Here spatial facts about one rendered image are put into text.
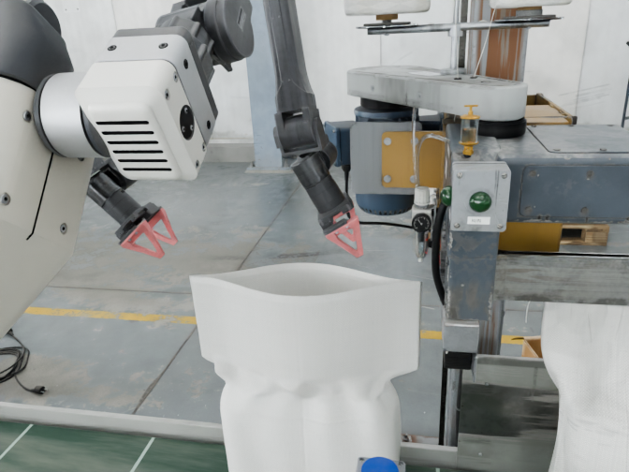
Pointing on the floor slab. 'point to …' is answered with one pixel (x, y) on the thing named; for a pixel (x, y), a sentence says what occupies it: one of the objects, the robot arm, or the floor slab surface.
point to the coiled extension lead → (17, 364)
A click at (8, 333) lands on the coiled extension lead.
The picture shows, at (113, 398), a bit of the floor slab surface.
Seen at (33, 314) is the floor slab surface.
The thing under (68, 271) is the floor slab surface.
